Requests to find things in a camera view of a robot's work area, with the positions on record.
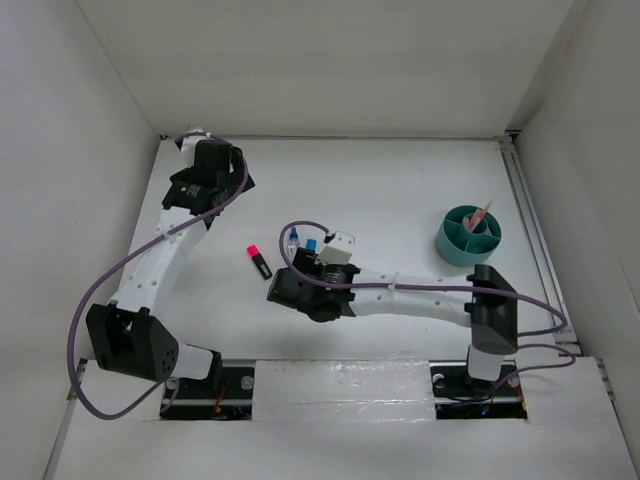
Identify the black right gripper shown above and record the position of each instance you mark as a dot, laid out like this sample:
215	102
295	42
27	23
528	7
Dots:
305	261

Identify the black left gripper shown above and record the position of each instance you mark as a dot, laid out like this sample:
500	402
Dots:
236	173

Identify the pink pen with clear cap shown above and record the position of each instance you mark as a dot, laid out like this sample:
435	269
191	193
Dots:
477	217

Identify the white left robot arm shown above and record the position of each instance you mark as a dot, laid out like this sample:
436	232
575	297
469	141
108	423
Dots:
127	334

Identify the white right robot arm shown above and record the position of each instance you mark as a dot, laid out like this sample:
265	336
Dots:
483	302

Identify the blue and black highlighter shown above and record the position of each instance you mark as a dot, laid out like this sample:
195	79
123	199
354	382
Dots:
311	244

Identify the clear spray bottle blue cap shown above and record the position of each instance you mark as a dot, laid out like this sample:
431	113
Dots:
292	243

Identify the pink and black highlighter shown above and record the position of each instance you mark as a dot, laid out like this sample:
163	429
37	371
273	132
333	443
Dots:
259	262

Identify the teal round divided organizer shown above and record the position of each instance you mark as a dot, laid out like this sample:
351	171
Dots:
461	247

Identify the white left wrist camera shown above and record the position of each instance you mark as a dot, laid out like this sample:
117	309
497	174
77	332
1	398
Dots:
190	138

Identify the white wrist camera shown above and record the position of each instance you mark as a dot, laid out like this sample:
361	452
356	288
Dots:
337	250
190	138

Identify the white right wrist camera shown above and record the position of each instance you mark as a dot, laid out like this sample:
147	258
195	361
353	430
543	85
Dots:
337	250

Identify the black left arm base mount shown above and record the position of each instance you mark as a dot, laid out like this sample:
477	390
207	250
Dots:
230	400

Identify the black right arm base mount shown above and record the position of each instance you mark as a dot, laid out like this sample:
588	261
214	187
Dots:
457	396

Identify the aluminium rail at right edge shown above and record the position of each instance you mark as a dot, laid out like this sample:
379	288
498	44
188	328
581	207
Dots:
552	292

